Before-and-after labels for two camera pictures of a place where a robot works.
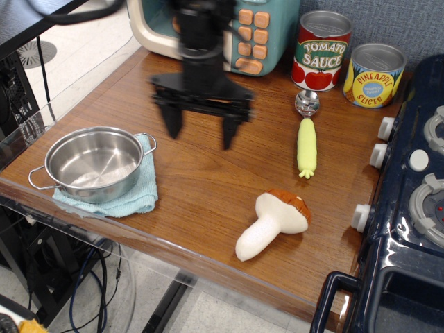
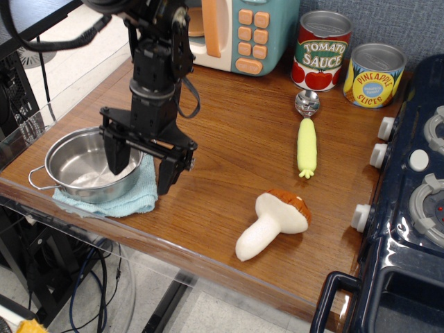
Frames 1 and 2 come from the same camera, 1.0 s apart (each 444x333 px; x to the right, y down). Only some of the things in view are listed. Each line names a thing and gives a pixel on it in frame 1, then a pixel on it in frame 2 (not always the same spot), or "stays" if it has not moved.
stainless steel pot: x=98 y=164 stays
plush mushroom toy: x=277 y=211 stays
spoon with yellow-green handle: x=306 y=102 stays
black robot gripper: x=202 y=86 to x=152 y=126
